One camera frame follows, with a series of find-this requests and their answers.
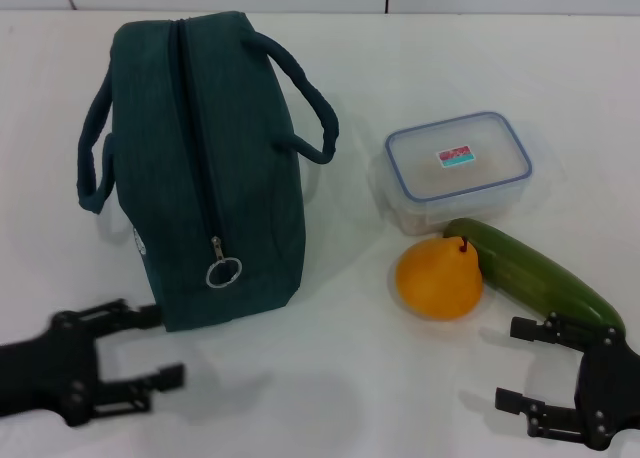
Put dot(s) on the orange pear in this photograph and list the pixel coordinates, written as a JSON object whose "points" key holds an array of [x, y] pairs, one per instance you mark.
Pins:
{"points": [[437, 283]]}

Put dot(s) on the green cucumber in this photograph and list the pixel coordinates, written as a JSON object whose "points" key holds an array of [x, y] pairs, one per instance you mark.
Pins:
{"points": [[540, 275]]}

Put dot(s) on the dark teal insulated lunch bag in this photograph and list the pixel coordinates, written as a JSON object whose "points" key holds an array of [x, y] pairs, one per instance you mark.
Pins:
{"points": [[225, 153]]}

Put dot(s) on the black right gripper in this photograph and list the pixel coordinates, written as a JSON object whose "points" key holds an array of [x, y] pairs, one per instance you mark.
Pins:
{"points": [[610, 388]]}

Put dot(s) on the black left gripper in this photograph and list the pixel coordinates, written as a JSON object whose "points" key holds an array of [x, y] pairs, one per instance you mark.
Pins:
{"points": [[45, 368]]}

